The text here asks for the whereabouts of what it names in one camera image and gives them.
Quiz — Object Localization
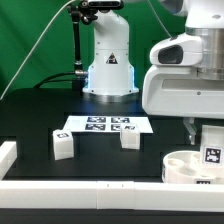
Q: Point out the white front rail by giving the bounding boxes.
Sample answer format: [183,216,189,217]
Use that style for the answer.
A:
[0,181,224,212]

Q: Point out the black cable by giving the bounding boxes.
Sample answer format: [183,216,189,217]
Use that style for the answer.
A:
[33,71,84,89]

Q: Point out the white round stool seat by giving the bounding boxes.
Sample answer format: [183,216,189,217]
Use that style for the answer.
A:
[162,150,224,185]

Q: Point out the green backdrop curtain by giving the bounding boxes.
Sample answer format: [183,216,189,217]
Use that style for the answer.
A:
[0,0,185,96]

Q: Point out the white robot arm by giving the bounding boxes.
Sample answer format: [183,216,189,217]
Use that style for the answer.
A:
[84,0,224,128]

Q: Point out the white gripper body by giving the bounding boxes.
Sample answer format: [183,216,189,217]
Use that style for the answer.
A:
[142,33,224,119]

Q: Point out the white cable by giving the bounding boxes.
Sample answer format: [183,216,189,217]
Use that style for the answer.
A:
[0,0,76,101]

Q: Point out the black camera on mount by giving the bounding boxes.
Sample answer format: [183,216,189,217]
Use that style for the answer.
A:
[79,0,123,10]

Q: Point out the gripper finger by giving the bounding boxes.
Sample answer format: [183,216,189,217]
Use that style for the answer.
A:
[183,117,197,145]

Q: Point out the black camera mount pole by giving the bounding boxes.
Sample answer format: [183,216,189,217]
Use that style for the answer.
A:
[67,4,84,92]

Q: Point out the white marker sheet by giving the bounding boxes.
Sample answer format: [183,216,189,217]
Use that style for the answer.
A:
[64,115,153,133]

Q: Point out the white left rail block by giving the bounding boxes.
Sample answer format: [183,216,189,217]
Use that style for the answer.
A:
[0,141,17,181]

